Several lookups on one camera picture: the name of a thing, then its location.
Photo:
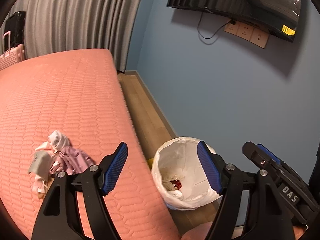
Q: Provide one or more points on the white sock red trim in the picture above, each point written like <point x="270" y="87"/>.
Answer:
<point x="37" y="181"/>

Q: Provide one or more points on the white lined trash bin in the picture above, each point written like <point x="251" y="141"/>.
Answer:
<point x="181" y="153"/>

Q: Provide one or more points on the pink suitcase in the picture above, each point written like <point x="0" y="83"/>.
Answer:
<point x="12" y="55"/>

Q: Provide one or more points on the grey curtain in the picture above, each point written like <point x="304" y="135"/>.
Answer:
<point x="59" y="25"/>

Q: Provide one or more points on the light pink cloth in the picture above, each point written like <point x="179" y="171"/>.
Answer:
<point x="55" y="143"/>

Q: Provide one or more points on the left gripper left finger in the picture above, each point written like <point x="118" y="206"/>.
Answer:
<point x="59" y="215"/>

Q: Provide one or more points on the wall mounted television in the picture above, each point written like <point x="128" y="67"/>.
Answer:
<point x="278" y="17"/>

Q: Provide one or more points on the cream tulle veil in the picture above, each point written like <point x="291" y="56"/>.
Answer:
<point x="169" y="174"/>

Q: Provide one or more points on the pink quilted bed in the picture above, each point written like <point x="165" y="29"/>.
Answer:
<point x="77" y="93"/>

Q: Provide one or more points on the beige cloth item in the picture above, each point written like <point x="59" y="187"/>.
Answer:
<point x="44" y="188"/>

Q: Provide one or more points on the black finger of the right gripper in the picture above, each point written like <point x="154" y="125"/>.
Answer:
<point x="264" y="159"/>

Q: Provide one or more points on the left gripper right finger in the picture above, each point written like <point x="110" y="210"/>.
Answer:
<point x="267" y="217"/>

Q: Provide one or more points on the black suitcase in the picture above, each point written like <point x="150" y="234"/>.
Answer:
<point x="15" y="24"/>

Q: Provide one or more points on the grey sock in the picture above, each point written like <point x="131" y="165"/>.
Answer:
<point x="41" y="164"/>

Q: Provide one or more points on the purple cloth garment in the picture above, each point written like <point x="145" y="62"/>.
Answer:
<point x="71" y="160"/>

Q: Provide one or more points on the wall socket panel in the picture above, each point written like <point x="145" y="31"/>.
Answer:
<point x="247" y="32"/>

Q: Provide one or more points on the dark red velvet scrunchie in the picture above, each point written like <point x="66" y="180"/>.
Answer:
<point x="175" y="185"/>

